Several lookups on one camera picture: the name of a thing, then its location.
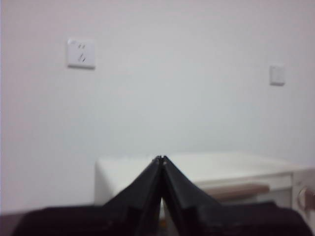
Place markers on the cream temperature knob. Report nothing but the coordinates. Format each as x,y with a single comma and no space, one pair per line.
305,196

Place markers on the cream Toshiba toaster oven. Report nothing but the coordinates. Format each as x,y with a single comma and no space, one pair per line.
221,164

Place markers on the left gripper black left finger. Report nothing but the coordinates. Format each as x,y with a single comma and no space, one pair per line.
110,218

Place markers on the white wall socket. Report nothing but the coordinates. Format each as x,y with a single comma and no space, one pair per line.
81,53
277,75

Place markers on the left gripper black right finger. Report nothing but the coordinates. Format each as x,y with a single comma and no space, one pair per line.
221,218

